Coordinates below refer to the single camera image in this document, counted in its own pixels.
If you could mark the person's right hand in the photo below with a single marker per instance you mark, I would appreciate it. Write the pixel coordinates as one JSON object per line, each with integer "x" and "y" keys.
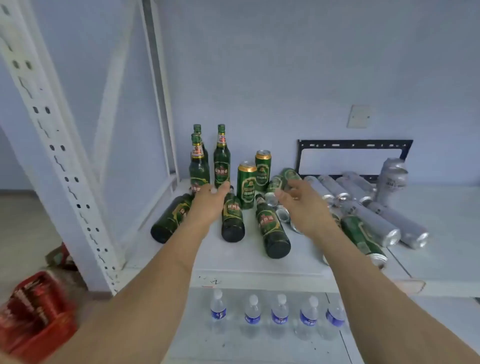
{"x": 307, "y": 213}

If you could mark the person's left hand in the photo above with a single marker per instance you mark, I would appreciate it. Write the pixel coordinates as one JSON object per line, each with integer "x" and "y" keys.
{"x": 206, "y": 206}

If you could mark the cluster of green beer cans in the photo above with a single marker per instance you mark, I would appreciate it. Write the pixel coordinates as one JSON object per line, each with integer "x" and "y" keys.
{"x": 247, "y": 187}

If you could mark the pile of silver beer cans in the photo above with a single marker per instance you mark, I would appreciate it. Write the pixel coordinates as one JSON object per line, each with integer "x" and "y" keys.
{"x": 375, "y": 223}

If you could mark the silver white-label beer can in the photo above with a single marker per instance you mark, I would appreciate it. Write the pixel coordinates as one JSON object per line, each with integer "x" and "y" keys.
{"x": 393, "y": 162}
{"x": 392, "y": 187}

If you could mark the white metal shelf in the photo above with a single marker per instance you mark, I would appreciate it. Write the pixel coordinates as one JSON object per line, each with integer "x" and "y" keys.
{"x": 431, "y": 210}

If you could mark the person's right forearm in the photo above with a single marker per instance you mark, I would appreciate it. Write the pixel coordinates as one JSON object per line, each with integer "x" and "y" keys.
{"x": 375, "y": 300}

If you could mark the person's left forearm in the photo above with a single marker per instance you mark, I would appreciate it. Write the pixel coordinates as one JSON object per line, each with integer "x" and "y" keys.
{"x": 142, "y": 300}

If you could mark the clear water bottle blue label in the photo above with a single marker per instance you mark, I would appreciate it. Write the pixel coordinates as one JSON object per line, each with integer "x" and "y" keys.
{"x": 279, "y": 317}
{"x": 308, "y": 318}
{"x": 252, "y": 317}
{"x": 218, "y": 313}
{"x": 335, "y": 317}

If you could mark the red plastic crate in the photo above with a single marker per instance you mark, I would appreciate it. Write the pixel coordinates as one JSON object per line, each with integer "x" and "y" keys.
{"x": 33, "y": 315}

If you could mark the black metal wall bracket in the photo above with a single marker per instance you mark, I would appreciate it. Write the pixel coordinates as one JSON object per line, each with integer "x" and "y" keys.
{"x": 352, "y": 143}

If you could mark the white blank wall plate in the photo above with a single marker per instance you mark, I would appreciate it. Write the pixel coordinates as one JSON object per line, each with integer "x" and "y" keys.
{"x": 359, "y": 116}

